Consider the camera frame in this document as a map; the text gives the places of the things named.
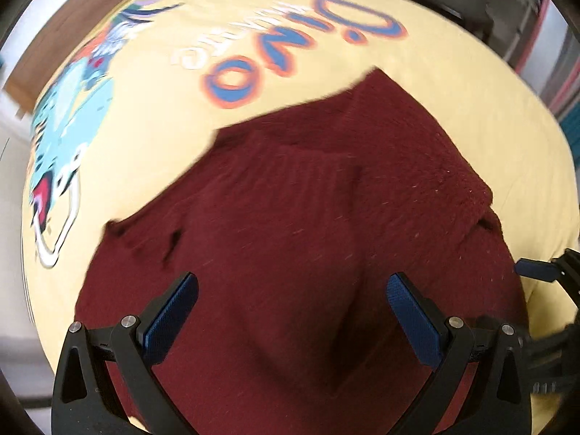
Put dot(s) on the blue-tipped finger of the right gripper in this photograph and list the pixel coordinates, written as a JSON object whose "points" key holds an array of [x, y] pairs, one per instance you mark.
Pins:
{"points": [[537, 270]]}

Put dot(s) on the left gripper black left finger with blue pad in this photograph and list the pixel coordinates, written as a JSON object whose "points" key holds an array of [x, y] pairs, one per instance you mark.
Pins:
{"points": [[84, 398]]}

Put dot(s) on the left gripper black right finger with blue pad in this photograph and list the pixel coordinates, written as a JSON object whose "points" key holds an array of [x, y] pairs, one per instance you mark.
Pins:
{"points": [[498, 400]]}

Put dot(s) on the dark red knit sweater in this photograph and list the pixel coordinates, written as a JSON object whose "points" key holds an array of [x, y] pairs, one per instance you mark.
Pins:
{"points": [[293, 222]]}

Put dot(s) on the yellow dinosaur print bedsheet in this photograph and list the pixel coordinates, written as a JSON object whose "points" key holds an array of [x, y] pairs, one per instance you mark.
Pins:
{"points": [[143, 96]]}

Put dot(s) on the brown wooden headboard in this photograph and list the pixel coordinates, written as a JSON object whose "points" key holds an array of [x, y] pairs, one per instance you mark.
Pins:
{"points": [[41, 40]]}

